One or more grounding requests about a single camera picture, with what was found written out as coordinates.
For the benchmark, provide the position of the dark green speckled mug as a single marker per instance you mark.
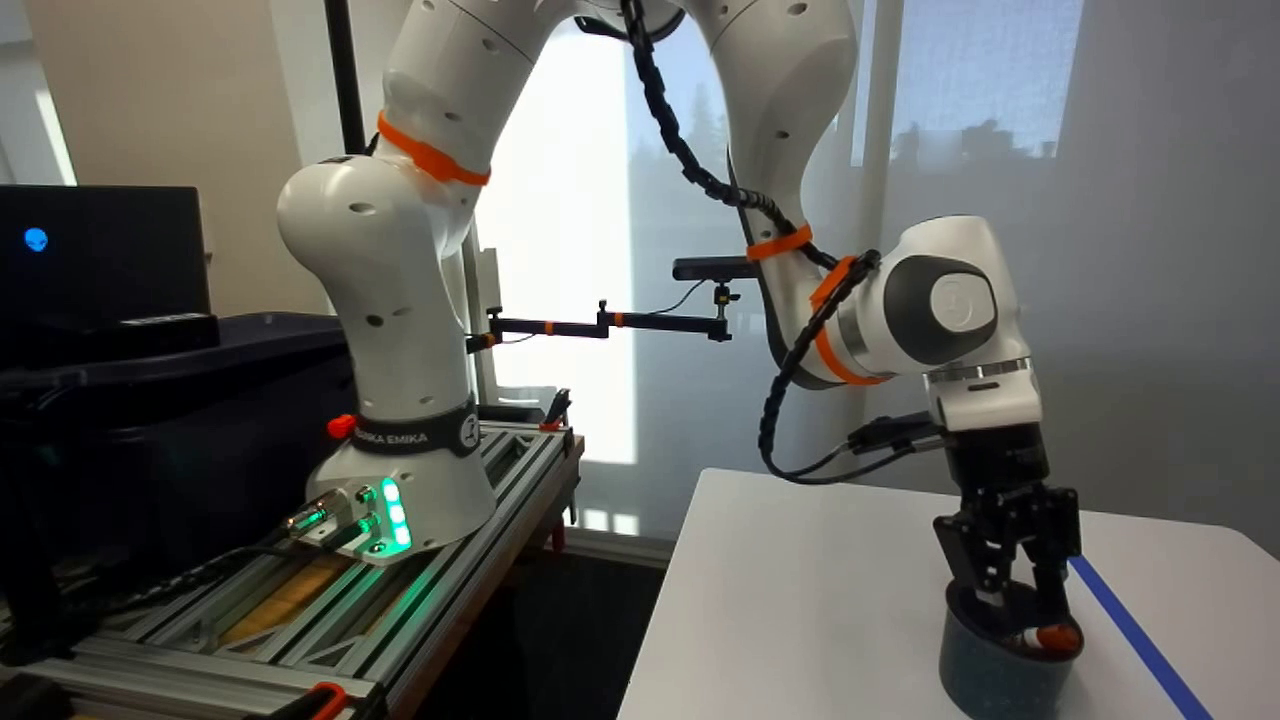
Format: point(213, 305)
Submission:
point(993, 664)

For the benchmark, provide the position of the blue tape line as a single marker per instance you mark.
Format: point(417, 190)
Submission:
point(1136, 639)

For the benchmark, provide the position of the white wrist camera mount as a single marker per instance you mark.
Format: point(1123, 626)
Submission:
point(978, 399)

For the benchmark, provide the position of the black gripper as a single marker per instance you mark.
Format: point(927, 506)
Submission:
point(1000, 479)

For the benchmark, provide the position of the black computer monitor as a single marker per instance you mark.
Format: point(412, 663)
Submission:
point(103, 270)

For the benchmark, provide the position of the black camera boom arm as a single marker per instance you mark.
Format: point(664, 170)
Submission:
point(717, 270)

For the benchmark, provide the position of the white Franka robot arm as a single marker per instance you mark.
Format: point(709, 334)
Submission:
point(378, 232)

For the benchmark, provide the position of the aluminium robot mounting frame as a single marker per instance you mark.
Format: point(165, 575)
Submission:
point(307, 632)

